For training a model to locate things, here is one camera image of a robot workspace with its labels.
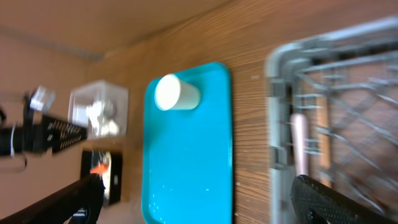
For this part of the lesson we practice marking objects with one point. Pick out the pink plate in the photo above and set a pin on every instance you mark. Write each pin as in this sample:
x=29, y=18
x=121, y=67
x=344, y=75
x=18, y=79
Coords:
x=299, y=130

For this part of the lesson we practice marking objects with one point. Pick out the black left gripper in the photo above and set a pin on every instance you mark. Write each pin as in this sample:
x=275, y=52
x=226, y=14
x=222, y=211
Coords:
x=79, y=202

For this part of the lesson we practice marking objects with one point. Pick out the teal plastic tray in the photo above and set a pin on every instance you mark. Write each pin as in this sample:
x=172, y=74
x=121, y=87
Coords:
x=187, y=174

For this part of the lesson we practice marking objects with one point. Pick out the grey dishwasher rack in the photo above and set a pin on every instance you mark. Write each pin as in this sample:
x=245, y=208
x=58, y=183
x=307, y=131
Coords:
x=356, y=69

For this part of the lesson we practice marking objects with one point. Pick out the orange carrot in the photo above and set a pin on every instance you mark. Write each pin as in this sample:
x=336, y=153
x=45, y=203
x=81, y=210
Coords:
x=100, y=169

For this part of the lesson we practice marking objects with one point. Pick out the black food waste tray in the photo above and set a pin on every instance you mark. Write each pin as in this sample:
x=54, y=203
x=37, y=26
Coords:
x=116, y=174

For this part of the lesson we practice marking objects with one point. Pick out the wooden chopstick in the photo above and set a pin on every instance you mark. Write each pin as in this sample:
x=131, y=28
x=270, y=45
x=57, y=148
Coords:
x=324, y=140

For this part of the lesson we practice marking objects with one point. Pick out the white napkin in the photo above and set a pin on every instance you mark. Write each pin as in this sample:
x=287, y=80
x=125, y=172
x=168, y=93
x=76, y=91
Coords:
x=101, y=116

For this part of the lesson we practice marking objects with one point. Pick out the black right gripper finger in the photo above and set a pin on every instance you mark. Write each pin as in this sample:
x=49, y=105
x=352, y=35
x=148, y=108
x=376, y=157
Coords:
x=315, y=203

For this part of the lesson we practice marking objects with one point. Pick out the clear plastic bin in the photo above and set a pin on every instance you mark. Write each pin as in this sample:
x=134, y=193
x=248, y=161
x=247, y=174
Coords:
x=87, y=94

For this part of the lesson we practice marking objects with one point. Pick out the white paper cup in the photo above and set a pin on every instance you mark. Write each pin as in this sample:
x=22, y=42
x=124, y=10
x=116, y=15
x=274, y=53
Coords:
x=171, y=93

